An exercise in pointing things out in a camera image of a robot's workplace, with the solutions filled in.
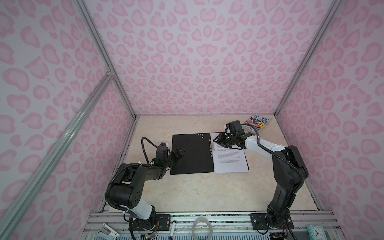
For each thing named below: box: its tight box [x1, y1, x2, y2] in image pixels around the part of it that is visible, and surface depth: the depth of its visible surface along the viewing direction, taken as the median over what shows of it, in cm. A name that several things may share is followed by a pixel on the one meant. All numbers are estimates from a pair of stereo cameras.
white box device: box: [95, 223, 121, 240], surface depth 70 cm
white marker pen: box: [169, 220, 177, 239], surface depth 72 cm
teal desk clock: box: [306, 225, 327, 240], surface depth 70 cm
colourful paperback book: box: [242, 113, 271, 132], surface depth 116 cm
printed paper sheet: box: [210, 132, 249, 173], surface depth 95 cm
